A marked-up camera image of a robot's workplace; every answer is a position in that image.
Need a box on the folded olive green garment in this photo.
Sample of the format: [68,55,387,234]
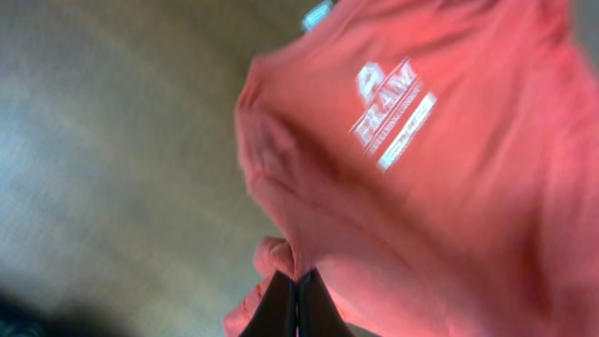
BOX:
[1,0,311,336]

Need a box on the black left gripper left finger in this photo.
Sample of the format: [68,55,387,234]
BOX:
[240,271,297,337]

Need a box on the orange printed t-shirt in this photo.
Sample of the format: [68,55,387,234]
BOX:
[235,0,598,336]

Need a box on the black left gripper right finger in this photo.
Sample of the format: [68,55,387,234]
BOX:
[297,269,354,337]

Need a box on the folded black garment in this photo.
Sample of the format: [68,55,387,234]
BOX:
[1,293,132,337]

